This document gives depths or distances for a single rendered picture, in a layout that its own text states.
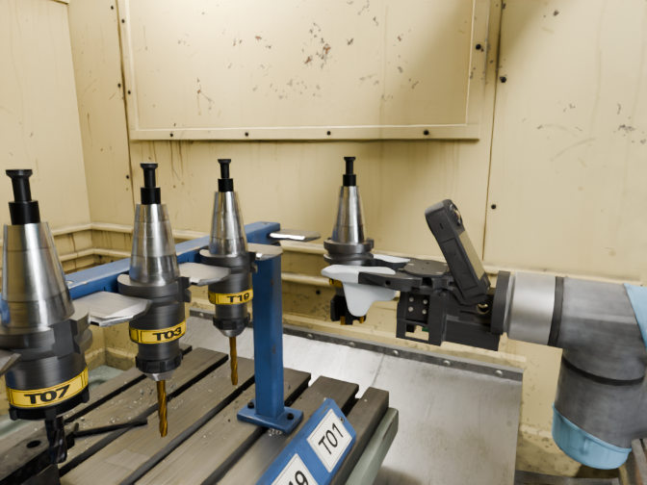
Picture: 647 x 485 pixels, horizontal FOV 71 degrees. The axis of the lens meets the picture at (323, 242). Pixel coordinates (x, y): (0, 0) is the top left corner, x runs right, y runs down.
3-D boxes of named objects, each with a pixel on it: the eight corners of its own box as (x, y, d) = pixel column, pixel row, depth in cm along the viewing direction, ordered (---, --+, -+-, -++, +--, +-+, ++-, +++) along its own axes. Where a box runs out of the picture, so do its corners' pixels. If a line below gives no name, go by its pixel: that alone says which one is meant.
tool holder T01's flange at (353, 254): (332, 252, 61) (332, 234, 61) (377, 255, 60) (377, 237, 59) (318, 263, 55) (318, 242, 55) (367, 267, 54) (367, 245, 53)
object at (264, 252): (291, 252, 58) (291, 246, 58) (269, 262, 53) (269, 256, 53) (245, 247, 61) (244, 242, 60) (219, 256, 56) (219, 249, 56)
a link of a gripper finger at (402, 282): (355, 288, 51) (436, 294, 49) (356, 274, 51) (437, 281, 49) (361, 276, 56) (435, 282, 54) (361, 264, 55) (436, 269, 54)
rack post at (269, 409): (304, 416, 76) (302, 242, 69) (289, 434, 71) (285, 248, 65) (253, 402, 80) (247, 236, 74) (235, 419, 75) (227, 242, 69)
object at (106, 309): (164, 309, 38) (163, 299, 38) (111, 332, 34) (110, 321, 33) (104, 297, 41) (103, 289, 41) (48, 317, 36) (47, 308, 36)
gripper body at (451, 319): (388, 337, 53) (499, 360, 48) (393, 266, 51) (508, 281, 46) (405, 316, 60) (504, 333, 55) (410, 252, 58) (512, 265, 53)
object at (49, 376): (63, 367, 37) (58, 330, 36) (102, 383, 34) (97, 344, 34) (-7, 396, 32) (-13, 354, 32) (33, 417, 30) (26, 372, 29)
